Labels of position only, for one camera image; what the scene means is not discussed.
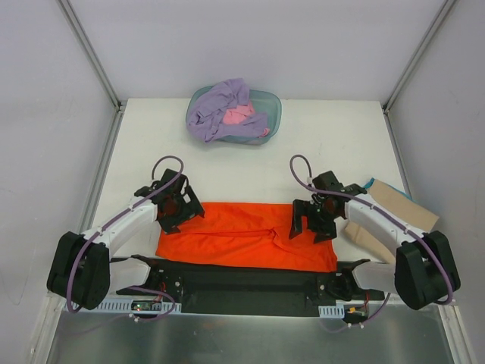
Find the orange t shirt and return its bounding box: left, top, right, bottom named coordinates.
left=155, top=202, right=337, bottom=273

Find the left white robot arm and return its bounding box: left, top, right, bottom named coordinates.
left=46, top=169, right=205, bottom=310

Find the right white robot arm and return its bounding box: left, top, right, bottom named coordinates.
left=289, top=171, right=461, bottom=310

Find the teal cloth under cardboard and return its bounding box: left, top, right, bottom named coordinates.
left=364, top=177, right=413, bottom=201

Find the brown cardboard sheet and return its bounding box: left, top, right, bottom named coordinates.
left=344, top=180, right=439, bottom=263

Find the lilac t shirt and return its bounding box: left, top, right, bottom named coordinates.
left=186, top=78, right=251, bottom=143

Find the pink t shirt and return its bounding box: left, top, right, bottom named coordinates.
left=222, top=102, right=270, bottom=138

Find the teal plastic basket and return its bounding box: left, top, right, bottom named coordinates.
left=185, top=86, right=283, bottom=147

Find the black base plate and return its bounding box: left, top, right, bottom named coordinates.
left=109, top=256, right=435, bottom=315

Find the right slotted cable duct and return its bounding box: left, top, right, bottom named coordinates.
left=318, top=304, right=345, bottom=319

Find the slotted cable duct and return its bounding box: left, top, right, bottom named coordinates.
left=318, top=304, right=345, bottom=319
left=80, top=298, right=182, bottom=315

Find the left slotted cable duct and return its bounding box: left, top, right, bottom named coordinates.
left=80, top=298, right=182, bottom=315

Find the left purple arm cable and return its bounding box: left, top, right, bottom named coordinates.
left=66, top=155, right=186, bottom=334

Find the left aluminium frame post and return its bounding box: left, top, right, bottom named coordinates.
left=56, top=0, right=126, bottom=111

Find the aluminium frame post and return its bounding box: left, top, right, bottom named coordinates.
left=382, top=0, right=458, bottom=113
left=56, top=0, right=126, bottom=111

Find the right aluminium frame post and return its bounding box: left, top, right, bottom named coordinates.
left=382, top=0, right=458, bottom=113

